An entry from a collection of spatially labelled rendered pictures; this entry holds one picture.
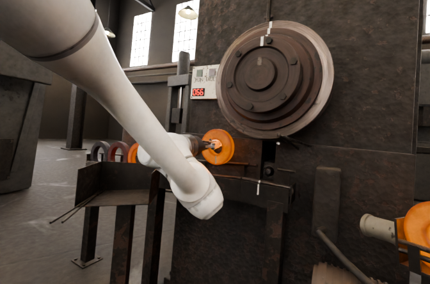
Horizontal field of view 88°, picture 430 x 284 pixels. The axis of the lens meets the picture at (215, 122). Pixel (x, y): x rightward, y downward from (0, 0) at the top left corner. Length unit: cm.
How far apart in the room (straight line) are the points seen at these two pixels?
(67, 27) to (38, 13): 3
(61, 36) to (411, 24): 105
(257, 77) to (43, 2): 68
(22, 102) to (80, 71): 302
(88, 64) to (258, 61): 63
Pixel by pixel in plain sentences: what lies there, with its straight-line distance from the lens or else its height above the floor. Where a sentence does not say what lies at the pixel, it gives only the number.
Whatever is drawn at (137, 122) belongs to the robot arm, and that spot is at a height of 90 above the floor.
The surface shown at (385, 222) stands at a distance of 78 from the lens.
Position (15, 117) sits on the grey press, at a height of 86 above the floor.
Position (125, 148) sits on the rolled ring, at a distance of 142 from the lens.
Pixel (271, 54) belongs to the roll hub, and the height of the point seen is 119.
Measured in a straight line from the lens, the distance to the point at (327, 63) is 89.
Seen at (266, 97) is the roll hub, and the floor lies 103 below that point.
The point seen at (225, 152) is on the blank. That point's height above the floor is 81.
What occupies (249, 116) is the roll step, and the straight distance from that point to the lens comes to 87.
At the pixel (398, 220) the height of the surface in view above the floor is 71.
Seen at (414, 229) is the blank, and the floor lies 70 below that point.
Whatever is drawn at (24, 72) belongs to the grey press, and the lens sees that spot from 307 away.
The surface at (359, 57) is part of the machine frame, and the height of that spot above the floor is 122.
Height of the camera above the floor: 90
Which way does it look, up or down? 2 degrees up
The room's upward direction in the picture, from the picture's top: 5 degrees clockwise
